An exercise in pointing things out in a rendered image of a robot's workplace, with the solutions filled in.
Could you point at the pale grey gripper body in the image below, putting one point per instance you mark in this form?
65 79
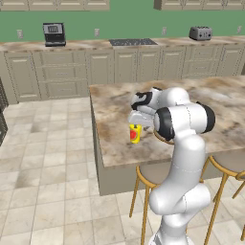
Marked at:
142 118

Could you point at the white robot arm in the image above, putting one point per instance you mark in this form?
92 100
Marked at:
180 166

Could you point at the yellow cup with red mark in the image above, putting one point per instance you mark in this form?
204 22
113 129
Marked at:
135 134

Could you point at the marble-top dining table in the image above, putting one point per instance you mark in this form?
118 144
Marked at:
118 108

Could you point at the brown bowl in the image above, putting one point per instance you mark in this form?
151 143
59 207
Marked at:
161 138

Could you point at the black hob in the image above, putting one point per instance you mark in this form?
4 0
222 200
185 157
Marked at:
132 42

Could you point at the beige lower cupboard run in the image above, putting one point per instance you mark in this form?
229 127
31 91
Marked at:
63 75

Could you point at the grey toaster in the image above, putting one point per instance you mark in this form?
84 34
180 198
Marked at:
200 33

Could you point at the white wall socket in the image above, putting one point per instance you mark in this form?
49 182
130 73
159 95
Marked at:
239 29
19 33
97 32
164 31

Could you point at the beige wall cupboard run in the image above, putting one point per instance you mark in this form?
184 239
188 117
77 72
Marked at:
201 4
54 4

